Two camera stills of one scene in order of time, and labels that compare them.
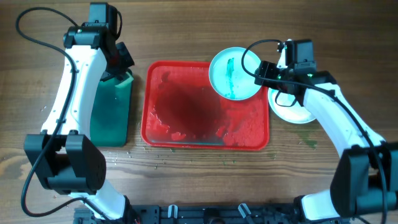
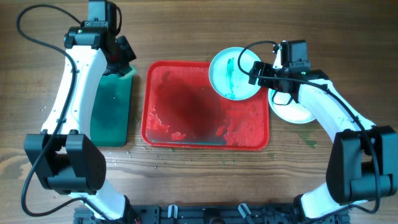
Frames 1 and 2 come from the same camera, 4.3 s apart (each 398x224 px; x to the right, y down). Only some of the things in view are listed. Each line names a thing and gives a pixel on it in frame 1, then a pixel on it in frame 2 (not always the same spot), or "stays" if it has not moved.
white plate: [227, 76] stays
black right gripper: [265, 69] stays
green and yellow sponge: [126, 82] → [129, 74]
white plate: [296, 114] stays
